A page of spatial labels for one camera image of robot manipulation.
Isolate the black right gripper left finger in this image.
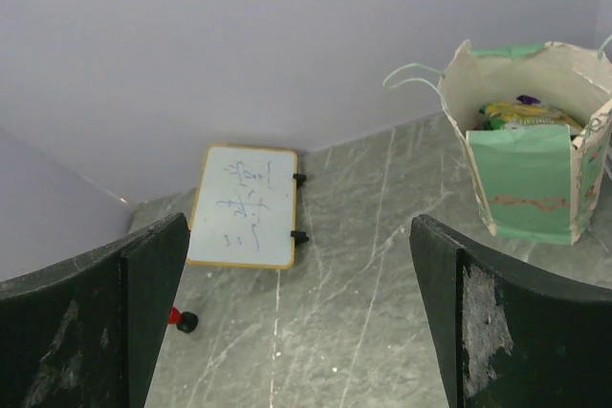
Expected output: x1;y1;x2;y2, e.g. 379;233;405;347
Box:
1;212;189;407

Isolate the red and black marker cap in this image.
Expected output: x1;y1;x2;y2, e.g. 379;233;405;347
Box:
167;307;199;333

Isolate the green paper gift bag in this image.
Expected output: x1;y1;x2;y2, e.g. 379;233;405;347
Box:
434;41;611;245

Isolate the small yellow-framed whiteboard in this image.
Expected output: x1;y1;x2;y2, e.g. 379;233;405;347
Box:
186;144;308;269

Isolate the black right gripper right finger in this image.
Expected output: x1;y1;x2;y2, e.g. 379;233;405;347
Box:
409;215;611;407

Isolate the yellow green Fox's candy bag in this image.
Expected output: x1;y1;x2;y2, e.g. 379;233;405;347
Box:
479;102;582;135

